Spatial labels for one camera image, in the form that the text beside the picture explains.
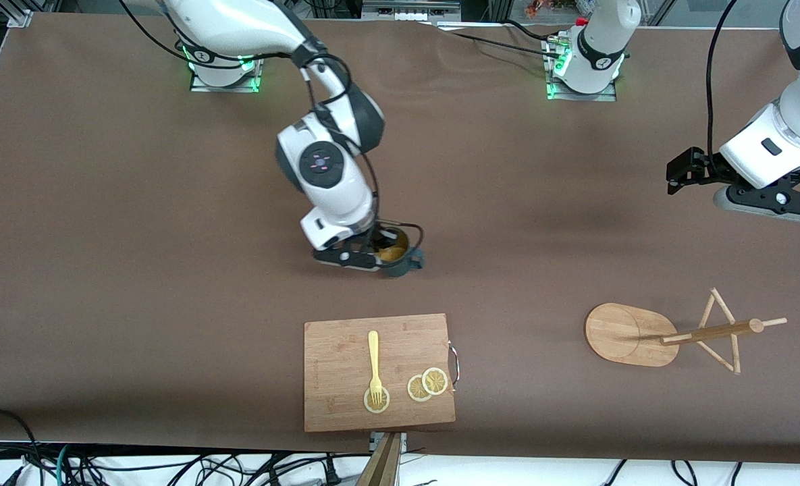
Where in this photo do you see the teal mug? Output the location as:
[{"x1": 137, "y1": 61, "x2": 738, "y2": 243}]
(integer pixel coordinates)
[{"x1": 378, "y1": 228, "x2": 426, "y2": 278}]

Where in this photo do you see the wooden cup rack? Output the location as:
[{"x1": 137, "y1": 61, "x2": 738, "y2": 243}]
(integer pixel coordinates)
[{"x1": 585, "y1": 288, "x2": 788, "y2": 375}]

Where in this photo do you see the yellow plastic fork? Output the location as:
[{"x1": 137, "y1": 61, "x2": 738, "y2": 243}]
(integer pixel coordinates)
[{"x1": 368, "y1": 330, "x2": 384, "y2": 408}]

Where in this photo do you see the wooden cutting board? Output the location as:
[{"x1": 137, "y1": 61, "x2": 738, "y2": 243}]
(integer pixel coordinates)
[{"x1": 303, "y1": 313, "x2": 457, "y2": 433}]

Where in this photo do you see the brown table cover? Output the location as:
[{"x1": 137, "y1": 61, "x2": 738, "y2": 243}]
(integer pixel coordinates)
[{"x1": 0, "y1": 12, "x2": 800, "y2": 464}]

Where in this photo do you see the white power strip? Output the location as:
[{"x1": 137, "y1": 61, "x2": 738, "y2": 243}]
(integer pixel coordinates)
[{"x1": 363, "y1": 0, "x2": 461, "y2": 21}]

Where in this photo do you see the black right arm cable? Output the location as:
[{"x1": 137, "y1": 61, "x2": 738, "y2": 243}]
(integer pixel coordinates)
[{"x1": 119, "y1": 0, "x2": 425, "y2": 252}]

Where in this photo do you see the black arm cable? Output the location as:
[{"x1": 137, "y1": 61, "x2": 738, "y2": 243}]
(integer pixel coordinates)
[
  {"x1": 706, "y1": 0, "x2": 739, "y2": 160},
  {"x1": 119, "y1": 0, "x2": 425, "y2": 252}
]

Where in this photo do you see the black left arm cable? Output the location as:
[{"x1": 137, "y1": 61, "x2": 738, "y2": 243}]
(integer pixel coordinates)
[{"x1": 706, "y1": 0, "x2": 739, "y2": 160}]

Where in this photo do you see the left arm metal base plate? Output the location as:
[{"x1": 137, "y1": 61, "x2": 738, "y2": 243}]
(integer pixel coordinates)
[{"x1": 545, "y1": 37, "x2": 618, "y2": 102}]

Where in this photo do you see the black cable on table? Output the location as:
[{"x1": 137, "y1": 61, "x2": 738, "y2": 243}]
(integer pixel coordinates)
[{"x1": 433, "y1": 20, "x2": 564, "y2": 59}]

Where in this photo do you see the brown camera stand beam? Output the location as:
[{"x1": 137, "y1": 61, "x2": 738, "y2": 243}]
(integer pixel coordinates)
[{"x1": 356, "y1": 432, "x2": 407, "y2": 486}]

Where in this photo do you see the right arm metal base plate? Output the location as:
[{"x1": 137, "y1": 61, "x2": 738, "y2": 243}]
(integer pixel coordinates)
[{"x1": 189, "y1": 57, "x2": 263, "y2": 93}]

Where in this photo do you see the black floor cable tangle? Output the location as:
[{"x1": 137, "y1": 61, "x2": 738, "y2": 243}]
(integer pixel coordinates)
[{"x1": 69, "y1": 451, "x2": 346, "y2": 486}]

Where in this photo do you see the teal floor cable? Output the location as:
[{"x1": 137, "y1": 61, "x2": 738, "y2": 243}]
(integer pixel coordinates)
[{"x1": 55, "y1": 444, "x2": 76, "y2": 486}]

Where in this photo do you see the black looped floor cable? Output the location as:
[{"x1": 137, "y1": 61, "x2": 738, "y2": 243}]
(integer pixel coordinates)
[{"x1": 0, "y1": 408, "x2": 44, "y2": 486}]

